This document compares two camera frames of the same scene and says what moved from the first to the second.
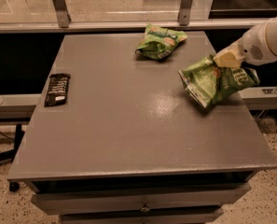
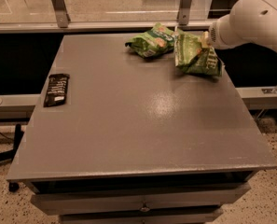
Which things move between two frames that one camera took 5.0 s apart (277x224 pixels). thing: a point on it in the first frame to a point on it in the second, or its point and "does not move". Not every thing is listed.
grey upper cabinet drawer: (69, 203) does not move
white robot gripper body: (253, 49) to (214, 35)
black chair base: (8, 155) does not move
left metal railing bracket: (59, 0) does not move
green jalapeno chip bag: (209, 81) to (190, 56)
